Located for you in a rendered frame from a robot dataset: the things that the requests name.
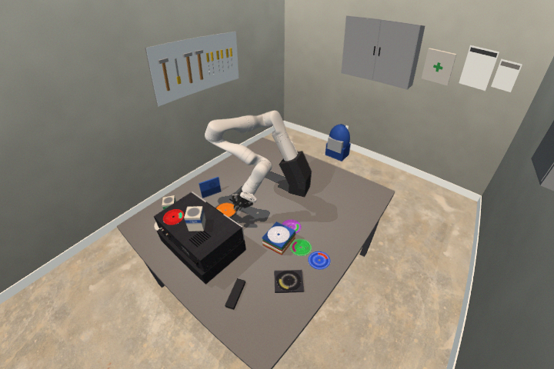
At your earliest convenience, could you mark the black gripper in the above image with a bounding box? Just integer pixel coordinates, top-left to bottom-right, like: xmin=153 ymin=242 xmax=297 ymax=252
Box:
xmin=232 ymin=189 xmax=253 ymax=211

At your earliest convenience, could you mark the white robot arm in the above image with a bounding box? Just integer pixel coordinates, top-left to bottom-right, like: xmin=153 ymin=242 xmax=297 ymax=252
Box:
xmin=205 ymin=111 xmax=298 ymax=203

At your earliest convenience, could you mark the purple cd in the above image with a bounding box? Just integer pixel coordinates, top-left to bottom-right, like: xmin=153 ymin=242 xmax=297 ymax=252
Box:
xmin=282 ymin=220 xmax=301 ymax=233

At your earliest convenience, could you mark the green cd with pink label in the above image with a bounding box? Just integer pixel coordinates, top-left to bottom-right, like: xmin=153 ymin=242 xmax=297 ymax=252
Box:
xmin=290 ymin=239 xmax=312 ymax=256

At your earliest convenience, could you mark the blue cd with orange label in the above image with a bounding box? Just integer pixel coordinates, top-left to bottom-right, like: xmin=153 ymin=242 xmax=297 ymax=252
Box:
xmin=309 ymin=251 xmax=330 ymax=269

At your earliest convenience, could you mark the white cd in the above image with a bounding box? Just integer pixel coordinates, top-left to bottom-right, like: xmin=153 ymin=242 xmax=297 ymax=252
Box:
xmin=268 ymin=226 xmax=289 ymax=243

